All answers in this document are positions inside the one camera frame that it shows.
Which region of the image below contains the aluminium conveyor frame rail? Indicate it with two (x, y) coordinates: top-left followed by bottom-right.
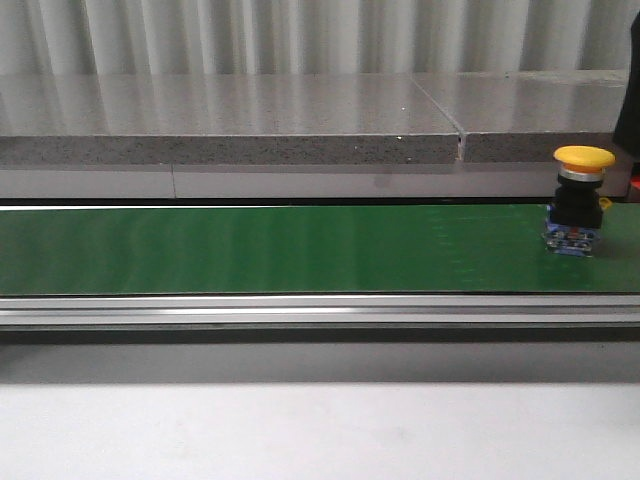
(1, 293), (639, 344)

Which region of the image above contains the yellow mushroom push button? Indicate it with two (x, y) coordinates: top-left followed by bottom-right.
(543, 145), (615, 257)

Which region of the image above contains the grey stone slab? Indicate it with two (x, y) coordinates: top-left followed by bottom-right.
(413, 70), (632, 168)
(1, 74), (459, 167)

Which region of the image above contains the green conveyor belt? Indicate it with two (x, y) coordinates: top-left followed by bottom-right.
(1, 204), (639, 296)

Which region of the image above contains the grey stone slab left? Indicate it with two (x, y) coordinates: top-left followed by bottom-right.
(1, 74), (459, 167)

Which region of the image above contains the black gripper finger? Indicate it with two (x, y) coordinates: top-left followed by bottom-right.
(613, 15), (640, 160)

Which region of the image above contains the grey stone slab right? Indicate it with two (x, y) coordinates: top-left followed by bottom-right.
(413, 70), (632, 168)

